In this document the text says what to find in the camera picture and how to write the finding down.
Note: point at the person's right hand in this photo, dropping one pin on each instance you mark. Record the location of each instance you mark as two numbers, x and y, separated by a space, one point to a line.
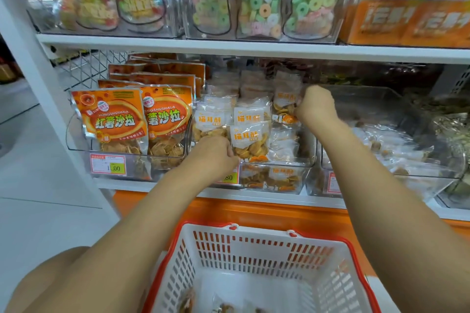
317 109

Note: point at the person's left hand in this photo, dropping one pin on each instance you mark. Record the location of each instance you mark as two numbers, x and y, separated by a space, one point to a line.
213 159

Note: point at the row of clear snacks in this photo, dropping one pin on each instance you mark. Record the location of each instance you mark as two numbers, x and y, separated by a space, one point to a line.
396 151
283 155

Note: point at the white snack shelf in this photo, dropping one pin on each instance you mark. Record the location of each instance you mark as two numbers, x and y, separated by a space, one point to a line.
257 51

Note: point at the white red-rimmed shopping basket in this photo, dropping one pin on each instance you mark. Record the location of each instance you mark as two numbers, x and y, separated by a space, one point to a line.
242 243

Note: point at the stack of orange packets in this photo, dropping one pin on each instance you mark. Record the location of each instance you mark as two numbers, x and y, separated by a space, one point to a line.
110 118

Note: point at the pile of small brown snacks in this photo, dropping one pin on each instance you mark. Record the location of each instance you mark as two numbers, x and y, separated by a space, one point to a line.
187 302

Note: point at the person's left forearm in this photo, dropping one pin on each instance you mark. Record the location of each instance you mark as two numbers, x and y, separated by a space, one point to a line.
110 258

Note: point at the person's right forearm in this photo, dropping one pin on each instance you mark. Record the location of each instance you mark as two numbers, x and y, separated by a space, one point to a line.
396 214

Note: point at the orange shelf base panel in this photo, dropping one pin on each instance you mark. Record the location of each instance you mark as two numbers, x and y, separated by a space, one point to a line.
147 203

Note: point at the orange label snack bag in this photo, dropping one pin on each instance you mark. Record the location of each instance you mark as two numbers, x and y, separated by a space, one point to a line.
444 24
382 23

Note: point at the yellow hamster snack packets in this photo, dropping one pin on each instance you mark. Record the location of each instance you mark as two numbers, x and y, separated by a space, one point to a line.
454 122

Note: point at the background goods shelf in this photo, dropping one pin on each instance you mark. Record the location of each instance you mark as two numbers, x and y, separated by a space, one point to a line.
7 67

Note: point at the white yellow price tag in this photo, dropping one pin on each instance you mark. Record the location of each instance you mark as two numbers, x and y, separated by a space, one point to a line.
107 164
230 177
334 183

